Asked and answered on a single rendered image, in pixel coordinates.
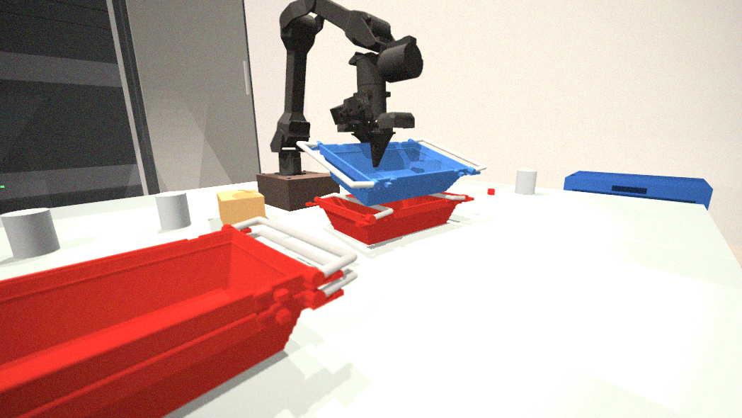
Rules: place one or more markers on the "grey cylinder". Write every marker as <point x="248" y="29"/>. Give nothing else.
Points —
<point x="526" y="181"/>
<point x="30" y="232"/>
<point x="173" y="210"/>

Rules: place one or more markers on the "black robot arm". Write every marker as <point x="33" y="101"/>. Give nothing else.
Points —
<point x="396" y="61"/>

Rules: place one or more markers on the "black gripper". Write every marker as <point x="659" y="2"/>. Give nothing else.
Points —
<point x="378" y="133"/>

